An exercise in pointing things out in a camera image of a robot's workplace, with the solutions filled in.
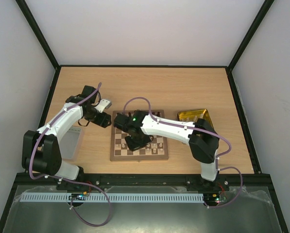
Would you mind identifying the purple cable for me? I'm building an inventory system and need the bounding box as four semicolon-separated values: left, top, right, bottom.
123;97;244;210
28;82;113;226

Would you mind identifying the wooden chess board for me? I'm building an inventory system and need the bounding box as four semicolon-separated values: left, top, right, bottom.
110;109;170;162

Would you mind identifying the silver tin lid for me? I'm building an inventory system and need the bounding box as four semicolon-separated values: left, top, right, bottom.
59;126;84;162

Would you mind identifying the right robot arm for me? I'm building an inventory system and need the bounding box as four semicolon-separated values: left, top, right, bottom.
113;110;219;190

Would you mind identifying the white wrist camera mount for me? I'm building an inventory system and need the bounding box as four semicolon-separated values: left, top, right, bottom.
95;99;112;113

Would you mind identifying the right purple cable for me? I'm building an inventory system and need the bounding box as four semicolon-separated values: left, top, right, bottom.
123;97;244;210

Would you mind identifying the black frame rail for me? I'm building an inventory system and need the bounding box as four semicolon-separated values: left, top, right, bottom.
15;172;272;191

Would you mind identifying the grey slotted cable duct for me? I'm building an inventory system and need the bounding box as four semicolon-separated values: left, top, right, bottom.
20;193;204;203

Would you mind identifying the gold tin with pieces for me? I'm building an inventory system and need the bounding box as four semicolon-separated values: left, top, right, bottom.
176;109;215;133

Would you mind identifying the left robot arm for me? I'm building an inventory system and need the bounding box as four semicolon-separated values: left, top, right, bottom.
21;84;111;183

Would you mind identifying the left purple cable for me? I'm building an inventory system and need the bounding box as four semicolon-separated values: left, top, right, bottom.
28;82;113;226

